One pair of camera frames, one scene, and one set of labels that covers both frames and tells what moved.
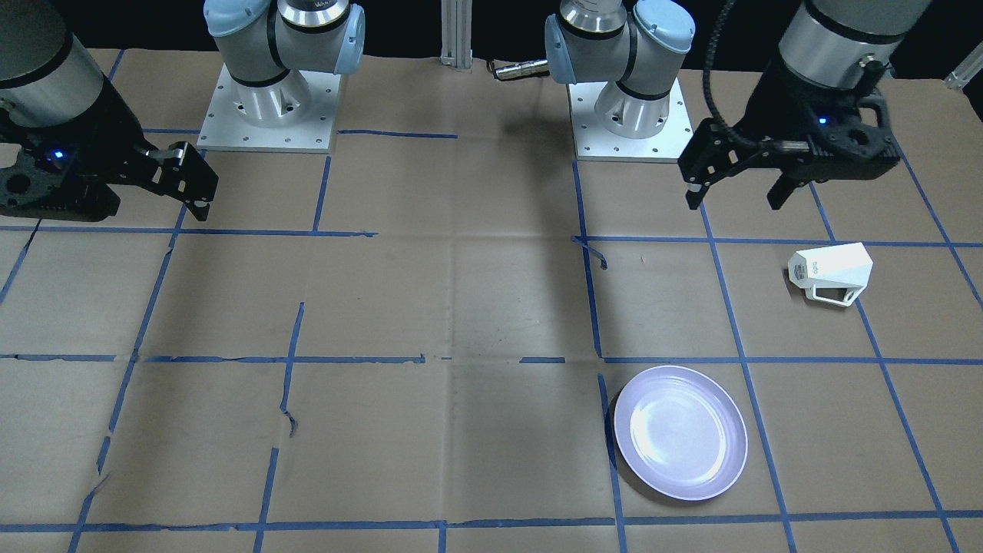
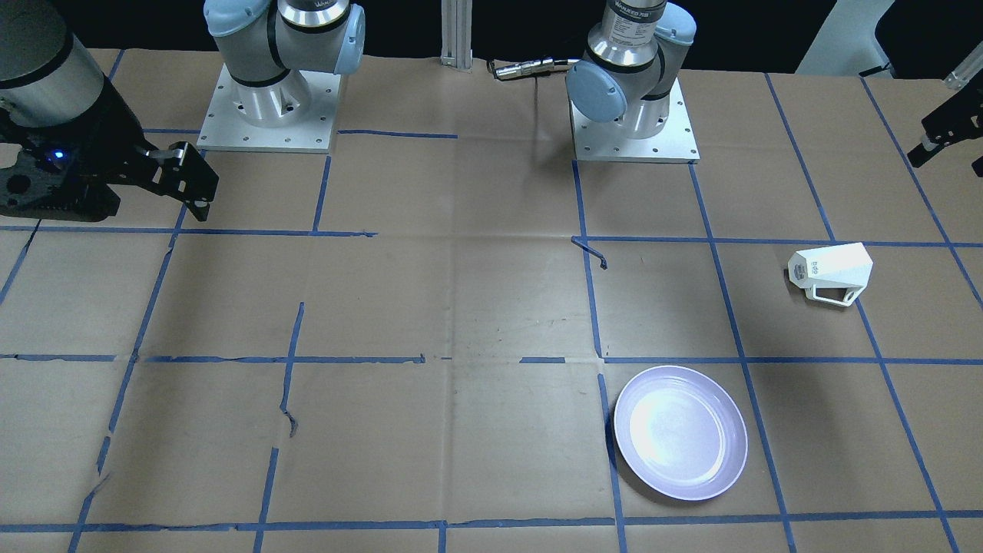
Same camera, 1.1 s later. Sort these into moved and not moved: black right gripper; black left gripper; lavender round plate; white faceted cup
Moved: black left gripper
Not moved: black right gripper; white faceted cup; lavender round plate
